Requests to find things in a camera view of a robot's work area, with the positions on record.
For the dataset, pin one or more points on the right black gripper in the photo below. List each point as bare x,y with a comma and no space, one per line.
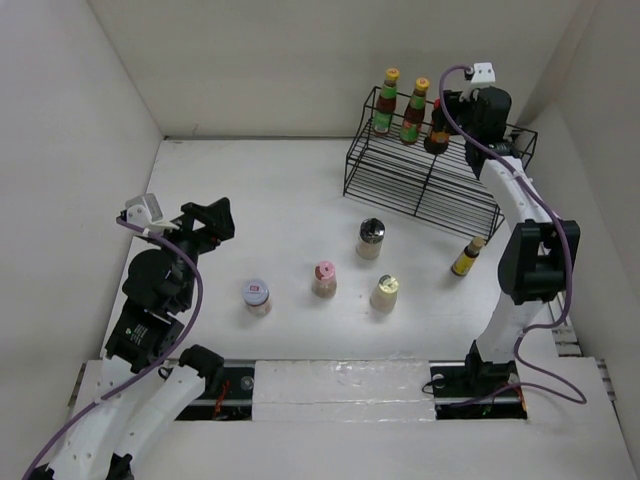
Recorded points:
455,104

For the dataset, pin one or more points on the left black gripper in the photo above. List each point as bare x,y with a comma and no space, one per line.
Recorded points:
218,212

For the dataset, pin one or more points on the red lid dark jar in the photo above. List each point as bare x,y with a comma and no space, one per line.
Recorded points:
436,141

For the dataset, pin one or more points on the red green sauce bottle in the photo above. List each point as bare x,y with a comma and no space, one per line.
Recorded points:
414,113

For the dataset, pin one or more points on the green label sauce bottle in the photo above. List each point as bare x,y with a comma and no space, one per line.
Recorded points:
386,103

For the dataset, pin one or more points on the black cap spice shaker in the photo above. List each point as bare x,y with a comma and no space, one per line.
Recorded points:
370,239

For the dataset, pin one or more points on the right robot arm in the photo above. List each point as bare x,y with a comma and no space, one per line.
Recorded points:
538,259

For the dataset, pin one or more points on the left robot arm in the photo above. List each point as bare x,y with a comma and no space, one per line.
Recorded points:
164,290

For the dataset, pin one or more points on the white lid glass jar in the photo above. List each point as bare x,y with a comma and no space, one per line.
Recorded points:
257,298

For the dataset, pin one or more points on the pink cap spice shaker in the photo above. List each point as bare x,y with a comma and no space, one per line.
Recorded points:
324,283

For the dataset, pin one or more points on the small yellow brown bottle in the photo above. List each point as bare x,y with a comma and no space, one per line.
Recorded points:
465,261

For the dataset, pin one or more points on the yellow cap spice shaker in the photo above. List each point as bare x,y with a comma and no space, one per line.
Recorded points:
384,296

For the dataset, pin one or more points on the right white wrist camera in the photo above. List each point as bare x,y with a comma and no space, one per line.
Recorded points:
479,76

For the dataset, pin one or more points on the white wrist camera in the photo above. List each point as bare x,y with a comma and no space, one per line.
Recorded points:
144,212
479,76

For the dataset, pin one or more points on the black wire rack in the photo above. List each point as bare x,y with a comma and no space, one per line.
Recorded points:
439,189

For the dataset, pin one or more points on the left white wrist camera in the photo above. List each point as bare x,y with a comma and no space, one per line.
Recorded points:
144,212

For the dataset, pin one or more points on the black mounting rail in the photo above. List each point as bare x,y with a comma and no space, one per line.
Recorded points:
232,401

